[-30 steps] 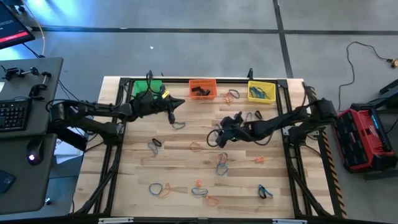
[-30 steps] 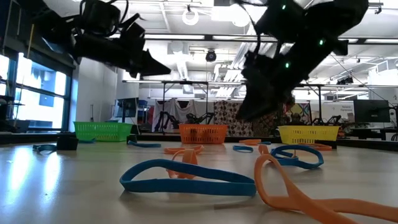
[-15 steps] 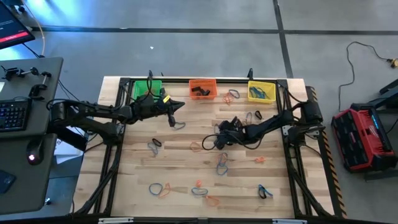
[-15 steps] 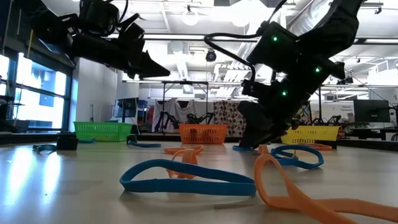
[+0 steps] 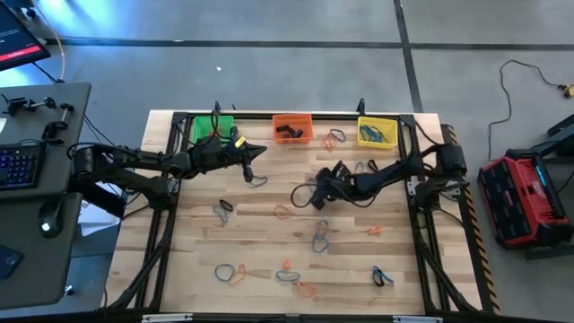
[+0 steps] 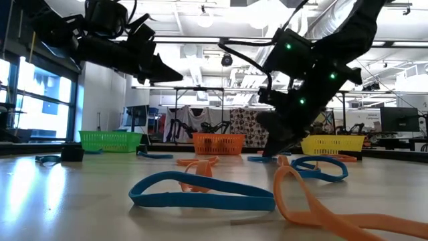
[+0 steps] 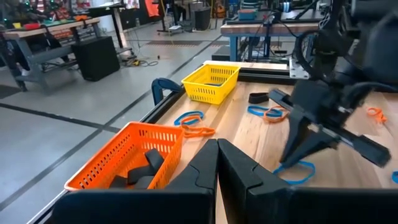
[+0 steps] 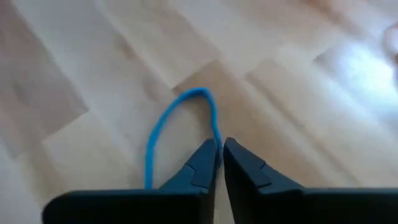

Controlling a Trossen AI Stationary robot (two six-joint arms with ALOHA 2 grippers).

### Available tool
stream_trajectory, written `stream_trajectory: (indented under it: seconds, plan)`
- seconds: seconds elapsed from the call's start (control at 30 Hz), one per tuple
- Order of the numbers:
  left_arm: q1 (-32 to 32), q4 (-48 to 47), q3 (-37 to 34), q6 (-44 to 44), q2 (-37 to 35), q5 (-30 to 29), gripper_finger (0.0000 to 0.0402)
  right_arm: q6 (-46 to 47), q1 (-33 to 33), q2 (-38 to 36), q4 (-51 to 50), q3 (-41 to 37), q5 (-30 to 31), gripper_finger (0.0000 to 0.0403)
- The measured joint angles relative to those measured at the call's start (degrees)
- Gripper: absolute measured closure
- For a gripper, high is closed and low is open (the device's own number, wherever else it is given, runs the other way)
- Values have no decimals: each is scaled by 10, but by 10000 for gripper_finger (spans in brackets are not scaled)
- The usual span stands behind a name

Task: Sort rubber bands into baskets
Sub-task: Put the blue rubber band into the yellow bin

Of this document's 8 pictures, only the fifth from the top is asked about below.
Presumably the black metal clamp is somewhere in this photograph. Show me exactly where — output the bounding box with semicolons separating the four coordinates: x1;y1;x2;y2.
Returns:
41;102;76;145
1;95;58;117

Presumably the yellow plastic basket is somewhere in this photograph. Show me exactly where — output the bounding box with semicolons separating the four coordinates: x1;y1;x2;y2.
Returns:
357;116;400;151

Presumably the black backlit keyboard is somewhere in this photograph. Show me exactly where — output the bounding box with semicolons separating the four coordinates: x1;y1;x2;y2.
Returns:
0;141;47;192

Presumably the black camera cable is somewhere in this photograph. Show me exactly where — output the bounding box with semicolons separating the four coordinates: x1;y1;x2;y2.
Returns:
290;182;317;209
208;109;228;143

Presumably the black computer monitor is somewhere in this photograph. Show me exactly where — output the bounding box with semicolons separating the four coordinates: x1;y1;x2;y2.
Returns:
0;2;52;73

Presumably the white paper sheet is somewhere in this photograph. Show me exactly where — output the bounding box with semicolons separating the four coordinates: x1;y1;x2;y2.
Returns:
78;179;129;225

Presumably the grey desk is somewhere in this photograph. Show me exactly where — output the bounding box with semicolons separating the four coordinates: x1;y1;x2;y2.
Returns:
0;82;93;310

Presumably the black floor cable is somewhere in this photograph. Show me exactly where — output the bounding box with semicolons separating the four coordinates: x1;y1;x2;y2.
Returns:
487;59;567;149

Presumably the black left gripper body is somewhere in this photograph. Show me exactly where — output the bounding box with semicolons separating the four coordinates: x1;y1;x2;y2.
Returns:
190;136;255;184

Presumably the beige cable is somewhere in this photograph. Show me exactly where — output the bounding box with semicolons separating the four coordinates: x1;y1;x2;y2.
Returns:
30;0;67;83

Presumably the black aluminium table frame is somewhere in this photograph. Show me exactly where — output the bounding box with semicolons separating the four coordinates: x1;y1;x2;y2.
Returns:
105;109;483;315

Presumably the black stand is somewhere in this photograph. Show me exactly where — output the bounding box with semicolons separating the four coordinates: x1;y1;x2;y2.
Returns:
504;114;574;161

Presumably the orange black hazard strip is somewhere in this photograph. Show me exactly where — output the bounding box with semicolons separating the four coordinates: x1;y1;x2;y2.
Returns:
441;124;502;315

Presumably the orange plastic basket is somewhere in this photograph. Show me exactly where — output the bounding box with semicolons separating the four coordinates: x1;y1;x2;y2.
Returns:
272;113;314;145

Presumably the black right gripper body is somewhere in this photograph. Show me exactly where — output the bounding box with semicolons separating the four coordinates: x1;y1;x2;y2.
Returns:
317;161;360;201

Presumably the black left camera cable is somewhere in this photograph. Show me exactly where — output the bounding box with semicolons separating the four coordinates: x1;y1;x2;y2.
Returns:
208;109;228;143

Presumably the red black tool case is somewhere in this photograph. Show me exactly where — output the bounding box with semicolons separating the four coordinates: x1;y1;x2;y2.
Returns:
477;150;574;249

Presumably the silver metal bracket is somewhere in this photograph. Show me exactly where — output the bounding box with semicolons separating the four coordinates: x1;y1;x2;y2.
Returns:
392;315;444;323
141;313;194;323

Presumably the black computer mouse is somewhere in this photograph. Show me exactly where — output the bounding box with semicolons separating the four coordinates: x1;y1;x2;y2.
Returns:
37;196;65;240

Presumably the black right camera cable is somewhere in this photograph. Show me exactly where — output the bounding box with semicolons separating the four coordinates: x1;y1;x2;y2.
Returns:
290;182;317;209

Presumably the green plastic basket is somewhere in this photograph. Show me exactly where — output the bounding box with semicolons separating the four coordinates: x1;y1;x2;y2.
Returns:
192;115;235;147

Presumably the black desk cable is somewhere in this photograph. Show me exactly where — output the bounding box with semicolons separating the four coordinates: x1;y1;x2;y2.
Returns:
83;114;135;149

